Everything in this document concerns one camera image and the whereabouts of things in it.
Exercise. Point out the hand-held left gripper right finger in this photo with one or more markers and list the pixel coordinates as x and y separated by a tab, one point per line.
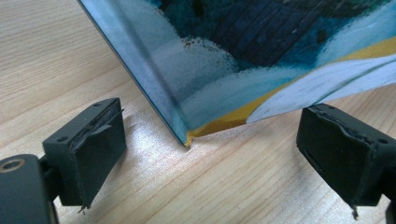
342	155

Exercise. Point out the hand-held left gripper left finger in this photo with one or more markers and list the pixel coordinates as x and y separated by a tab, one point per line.
90	155

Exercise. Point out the illustrated blue picture book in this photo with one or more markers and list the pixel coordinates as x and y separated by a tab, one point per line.
236	62

